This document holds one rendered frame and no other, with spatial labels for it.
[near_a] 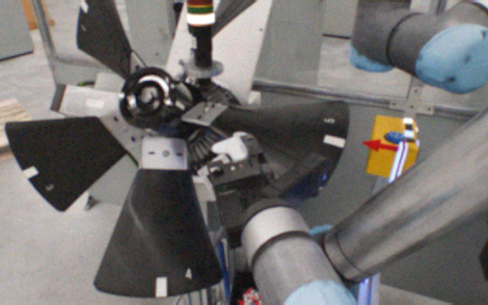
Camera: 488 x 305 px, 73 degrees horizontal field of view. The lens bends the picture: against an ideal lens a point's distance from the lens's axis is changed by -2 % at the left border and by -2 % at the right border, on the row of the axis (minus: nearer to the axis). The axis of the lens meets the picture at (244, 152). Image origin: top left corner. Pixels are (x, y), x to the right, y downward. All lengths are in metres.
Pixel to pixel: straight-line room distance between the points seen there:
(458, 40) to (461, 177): 0.15
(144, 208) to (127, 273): 0.11
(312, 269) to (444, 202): 0.14
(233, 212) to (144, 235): 0.27
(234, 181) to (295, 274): 0.15
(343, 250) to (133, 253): 0.37
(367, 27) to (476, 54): 0.16
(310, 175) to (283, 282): 0.17
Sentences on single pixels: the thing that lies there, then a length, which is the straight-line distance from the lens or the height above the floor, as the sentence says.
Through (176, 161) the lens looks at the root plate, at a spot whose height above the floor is 1.10.
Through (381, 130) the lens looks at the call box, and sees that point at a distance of 0.88.
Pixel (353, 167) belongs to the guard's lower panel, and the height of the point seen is 0.68.
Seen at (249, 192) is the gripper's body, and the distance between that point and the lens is 0.43.
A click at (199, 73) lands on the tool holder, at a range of 0.58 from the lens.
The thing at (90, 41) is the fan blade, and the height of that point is 1.27.
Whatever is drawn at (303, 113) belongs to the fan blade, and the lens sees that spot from 0.63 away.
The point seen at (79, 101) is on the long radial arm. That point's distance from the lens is 0.97.
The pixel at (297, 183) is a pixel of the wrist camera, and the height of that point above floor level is 1.20.
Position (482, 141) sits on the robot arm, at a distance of 0.34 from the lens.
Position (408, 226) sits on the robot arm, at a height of 1.22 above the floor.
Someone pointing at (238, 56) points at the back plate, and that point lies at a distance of 0.92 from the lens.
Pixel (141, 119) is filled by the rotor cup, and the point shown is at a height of 1.19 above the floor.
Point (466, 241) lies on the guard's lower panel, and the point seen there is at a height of 0.44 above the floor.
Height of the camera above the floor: 1.46
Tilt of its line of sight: 32 degrees down
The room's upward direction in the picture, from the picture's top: straight up
